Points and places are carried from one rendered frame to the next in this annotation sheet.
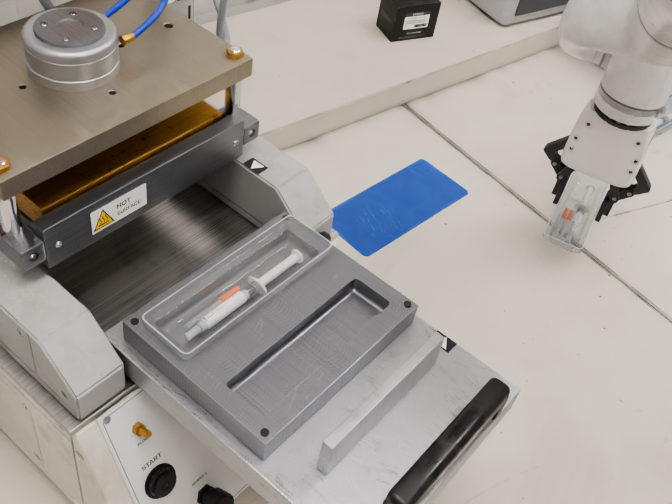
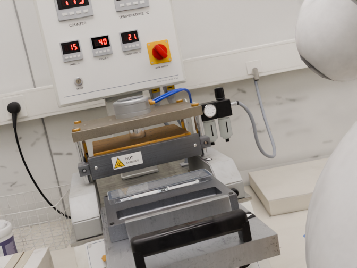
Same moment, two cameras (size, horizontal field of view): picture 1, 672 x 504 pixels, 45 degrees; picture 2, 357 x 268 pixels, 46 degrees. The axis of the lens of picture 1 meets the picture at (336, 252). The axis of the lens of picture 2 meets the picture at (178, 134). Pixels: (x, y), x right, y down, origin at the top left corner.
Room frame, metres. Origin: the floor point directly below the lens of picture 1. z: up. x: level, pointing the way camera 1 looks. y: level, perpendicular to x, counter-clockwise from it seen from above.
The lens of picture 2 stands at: (0.02, -0.48, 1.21)
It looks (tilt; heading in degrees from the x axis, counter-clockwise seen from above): 10 degrees down; 47
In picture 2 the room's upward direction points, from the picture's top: 11 degrees counter-clockwise
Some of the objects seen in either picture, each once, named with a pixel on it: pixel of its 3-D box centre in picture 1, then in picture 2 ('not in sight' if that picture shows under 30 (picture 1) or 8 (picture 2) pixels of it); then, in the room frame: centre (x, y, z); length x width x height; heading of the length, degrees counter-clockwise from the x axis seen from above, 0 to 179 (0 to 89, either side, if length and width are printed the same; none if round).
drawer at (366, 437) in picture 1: (314, 361); (172, 217); (0.42, 0.00, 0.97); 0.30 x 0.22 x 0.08; 58
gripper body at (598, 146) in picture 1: (610, 138); not in sight; (0.91, -0.33, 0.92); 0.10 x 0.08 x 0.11; 71
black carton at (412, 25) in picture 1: (408, 13); not in sight; (1.31, -0.04, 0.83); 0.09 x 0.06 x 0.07; 123
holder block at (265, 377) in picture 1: (275, 321); (165, 201); (0.45, 0.04, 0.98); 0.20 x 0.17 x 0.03; 148
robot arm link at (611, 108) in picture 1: (630, 101); not in sight; (0.91, -0.33, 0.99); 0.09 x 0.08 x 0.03; 71
